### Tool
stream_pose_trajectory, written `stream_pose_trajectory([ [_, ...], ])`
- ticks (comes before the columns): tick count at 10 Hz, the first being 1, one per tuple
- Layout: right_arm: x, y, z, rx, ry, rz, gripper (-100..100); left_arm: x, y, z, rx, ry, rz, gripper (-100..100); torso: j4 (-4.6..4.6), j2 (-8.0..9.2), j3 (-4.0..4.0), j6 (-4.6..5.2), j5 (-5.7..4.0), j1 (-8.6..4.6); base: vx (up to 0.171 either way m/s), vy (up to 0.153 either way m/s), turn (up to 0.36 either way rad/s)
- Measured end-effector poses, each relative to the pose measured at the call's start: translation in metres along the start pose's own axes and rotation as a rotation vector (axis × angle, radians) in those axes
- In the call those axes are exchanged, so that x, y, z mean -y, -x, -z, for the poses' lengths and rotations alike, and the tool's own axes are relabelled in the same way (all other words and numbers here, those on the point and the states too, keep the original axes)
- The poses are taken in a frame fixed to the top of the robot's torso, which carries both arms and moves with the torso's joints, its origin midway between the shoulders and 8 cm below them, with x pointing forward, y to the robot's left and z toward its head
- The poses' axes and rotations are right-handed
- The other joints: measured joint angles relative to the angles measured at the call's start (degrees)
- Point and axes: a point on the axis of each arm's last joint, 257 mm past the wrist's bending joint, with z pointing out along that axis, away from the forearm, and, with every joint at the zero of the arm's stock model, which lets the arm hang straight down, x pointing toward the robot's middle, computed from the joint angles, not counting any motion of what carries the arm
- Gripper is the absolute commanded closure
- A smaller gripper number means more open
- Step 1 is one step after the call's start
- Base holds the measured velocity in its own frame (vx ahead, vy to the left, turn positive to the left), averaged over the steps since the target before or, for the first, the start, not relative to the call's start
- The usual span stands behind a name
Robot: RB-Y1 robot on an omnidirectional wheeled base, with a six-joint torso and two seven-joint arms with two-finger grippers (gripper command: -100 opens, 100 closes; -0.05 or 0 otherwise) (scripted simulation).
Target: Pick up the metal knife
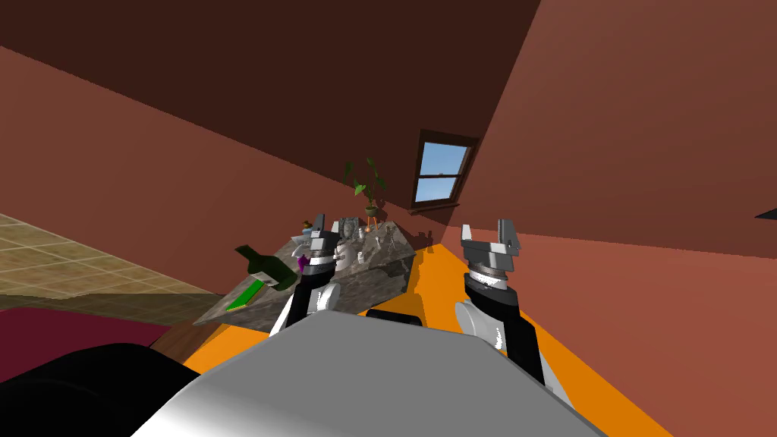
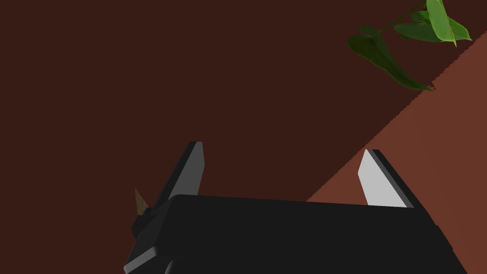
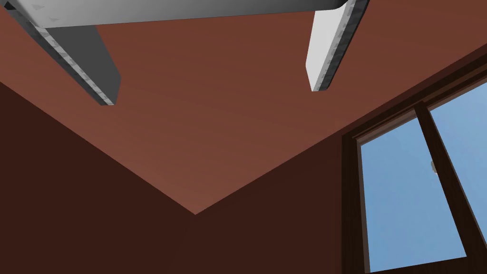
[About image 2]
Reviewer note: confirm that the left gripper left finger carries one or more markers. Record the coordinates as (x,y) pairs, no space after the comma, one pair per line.
(186,173)

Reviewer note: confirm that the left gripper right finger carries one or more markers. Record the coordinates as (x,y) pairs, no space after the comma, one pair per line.
(380,184)

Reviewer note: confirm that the green leafy plant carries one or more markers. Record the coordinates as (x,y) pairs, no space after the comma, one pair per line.
(384,57)

